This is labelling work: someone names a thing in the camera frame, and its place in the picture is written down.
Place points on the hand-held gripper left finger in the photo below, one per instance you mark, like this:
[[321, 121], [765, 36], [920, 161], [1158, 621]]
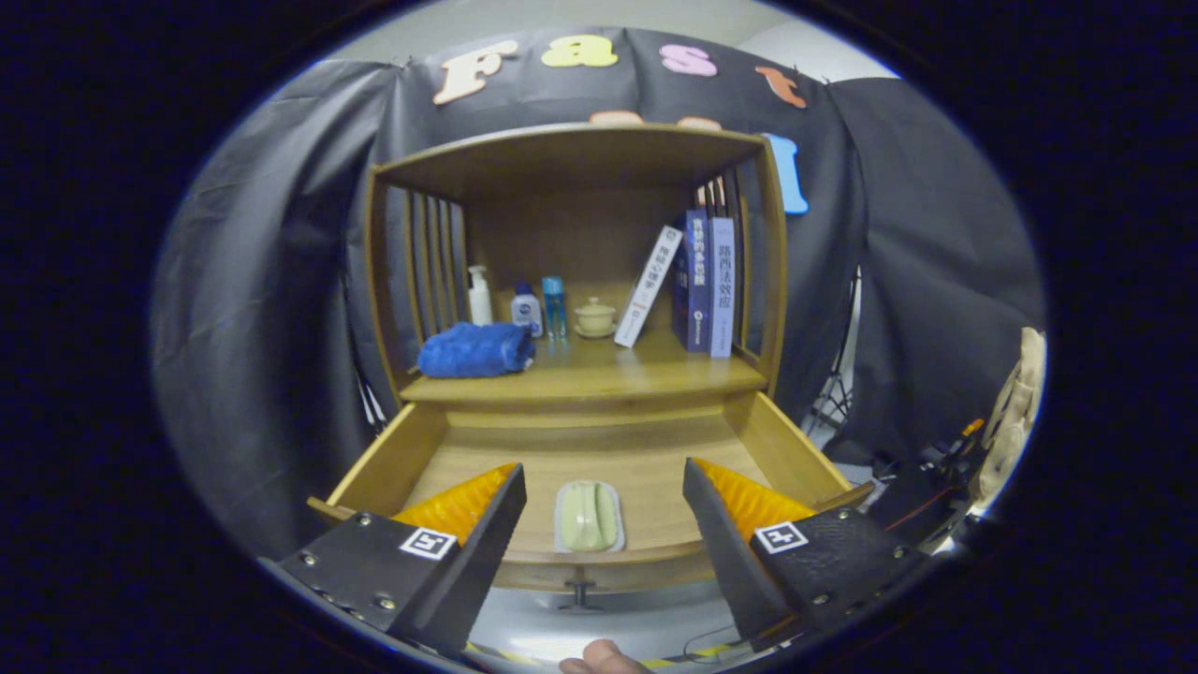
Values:
[[473, 552]]

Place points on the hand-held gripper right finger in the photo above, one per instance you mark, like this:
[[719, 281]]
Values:
[[725, 552]]

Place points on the green soap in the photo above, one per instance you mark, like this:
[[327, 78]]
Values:
[[588, 515]]

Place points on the wooden drawer with black knob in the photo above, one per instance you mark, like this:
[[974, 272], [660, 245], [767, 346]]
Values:
[[580, 449]]

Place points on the wooden countertop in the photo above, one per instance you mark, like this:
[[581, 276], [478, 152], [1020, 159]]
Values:
[[608, 370]]

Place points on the wooden cabinet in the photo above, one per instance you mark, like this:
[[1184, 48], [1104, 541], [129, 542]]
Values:
[[562, 234]]

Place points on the black tripod stand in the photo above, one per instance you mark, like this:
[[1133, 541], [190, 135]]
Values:
[[838, 393], [372, 407]]

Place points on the folded blue towel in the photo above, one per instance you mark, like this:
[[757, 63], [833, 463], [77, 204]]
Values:
[[473, 351]]

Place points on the small white bottle blue cap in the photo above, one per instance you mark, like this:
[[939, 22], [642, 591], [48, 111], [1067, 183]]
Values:
[[526, 314]]

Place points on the white pump bottle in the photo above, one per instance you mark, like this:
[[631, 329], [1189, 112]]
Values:
[[479, 301]]

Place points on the light blue bottle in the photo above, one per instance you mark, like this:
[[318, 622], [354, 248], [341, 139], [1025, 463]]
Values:
[[553, 309]]

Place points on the pale blue book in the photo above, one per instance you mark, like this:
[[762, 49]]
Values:
[[723, 290]]

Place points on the beige lidded teacup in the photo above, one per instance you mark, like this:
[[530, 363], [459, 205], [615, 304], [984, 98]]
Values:
[[595, 318]]

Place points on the dark blue book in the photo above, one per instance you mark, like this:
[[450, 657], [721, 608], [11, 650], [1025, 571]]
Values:
[[693, 281]]

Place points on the orange tool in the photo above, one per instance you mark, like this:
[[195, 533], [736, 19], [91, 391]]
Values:
[[971, 429]]

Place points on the white book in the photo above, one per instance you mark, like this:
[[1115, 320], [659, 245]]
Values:
[[648, 285]]

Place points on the beige bag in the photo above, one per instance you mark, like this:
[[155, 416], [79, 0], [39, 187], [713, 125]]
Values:
[[1015, 412]]

